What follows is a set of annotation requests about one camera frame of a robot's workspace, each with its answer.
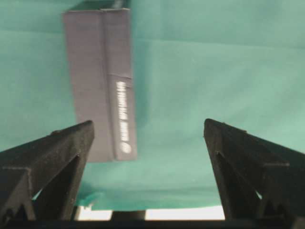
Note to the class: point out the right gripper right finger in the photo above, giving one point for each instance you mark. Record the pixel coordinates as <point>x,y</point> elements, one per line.
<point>256,178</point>

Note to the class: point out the black camera box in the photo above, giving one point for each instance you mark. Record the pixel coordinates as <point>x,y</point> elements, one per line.
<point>99,56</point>

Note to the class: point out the green table cloth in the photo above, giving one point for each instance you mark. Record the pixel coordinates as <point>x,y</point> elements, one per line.
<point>241,62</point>

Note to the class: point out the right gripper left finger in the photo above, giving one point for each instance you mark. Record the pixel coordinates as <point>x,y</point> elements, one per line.
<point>39,180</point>

